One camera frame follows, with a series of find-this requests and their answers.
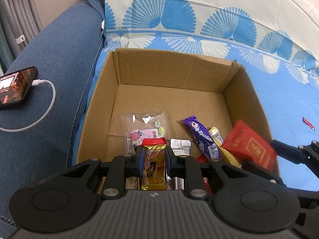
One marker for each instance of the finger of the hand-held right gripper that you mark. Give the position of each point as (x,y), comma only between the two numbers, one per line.
(264,171)
(286,150)

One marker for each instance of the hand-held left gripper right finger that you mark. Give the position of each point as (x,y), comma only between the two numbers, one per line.
(168,159)

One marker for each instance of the red square snack packet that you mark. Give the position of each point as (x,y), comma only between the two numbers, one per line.
(249,144)

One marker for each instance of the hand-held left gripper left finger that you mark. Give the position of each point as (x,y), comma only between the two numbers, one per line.
(142,159)

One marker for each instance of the purple snack packet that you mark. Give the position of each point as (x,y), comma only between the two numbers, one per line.
(201,134)

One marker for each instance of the brown cardboard box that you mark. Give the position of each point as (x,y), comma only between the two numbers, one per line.
(162,97)

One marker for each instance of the yellow candy packet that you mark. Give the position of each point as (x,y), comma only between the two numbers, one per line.
(216,135)

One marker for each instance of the silver snack packet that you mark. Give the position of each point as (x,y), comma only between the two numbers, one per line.
(180,147)

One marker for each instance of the grey curtain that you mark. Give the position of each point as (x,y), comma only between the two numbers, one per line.
(15,10)

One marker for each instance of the clear bag with strawberry card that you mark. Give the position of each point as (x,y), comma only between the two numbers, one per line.
(139,134)

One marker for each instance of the small red sachet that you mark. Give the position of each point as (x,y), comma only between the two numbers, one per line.
(307,122)

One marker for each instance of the red snack wrapper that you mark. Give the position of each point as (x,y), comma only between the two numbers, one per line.
(201,158)

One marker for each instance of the blue fabric sofa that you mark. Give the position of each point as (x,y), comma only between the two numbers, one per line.
(62,54)

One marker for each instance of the orange snack packet red-ended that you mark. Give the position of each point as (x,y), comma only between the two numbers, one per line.
(154,169)

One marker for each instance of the black smartphone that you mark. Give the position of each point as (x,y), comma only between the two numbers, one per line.
(15,87)

